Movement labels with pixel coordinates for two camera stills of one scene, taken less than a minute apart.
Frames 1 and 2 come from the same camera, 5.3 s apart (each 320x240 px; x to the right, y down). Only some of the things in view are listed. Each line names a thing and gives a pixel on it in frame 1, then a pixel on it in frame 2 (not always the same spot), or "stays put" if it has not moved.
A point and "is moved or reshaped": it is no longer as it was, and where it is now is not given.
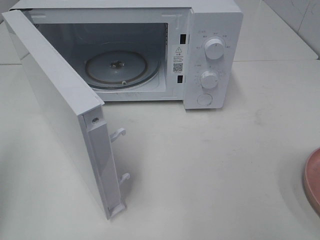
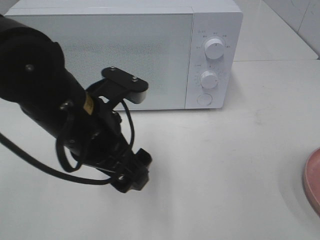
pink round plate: (312, 180) stays put
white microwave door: (74, 104) is moved or reshaped
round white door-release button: (204, 99) stays put
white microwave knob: (208, 79) stays put
